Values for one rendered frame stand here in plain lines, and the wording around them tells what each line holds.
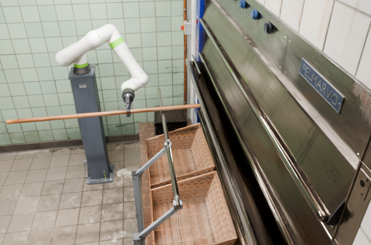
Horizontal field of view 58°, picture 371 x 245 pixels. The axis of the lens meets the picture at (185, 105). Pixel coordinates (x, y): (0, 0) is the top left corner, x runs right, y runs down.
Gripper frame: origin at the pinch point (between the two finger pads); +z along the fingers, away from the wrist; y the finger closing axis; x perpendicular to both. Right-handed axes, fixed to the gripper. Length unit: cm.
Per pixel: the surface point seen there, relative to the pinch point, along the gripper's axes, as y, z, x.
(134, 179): 26.9, 39.4, -1.7
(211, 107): -21, 37, -50
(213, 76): -28, 10, -58
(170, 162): 2, 56, -24
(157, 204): 60, 33, -15
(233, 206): 25, 73, -58
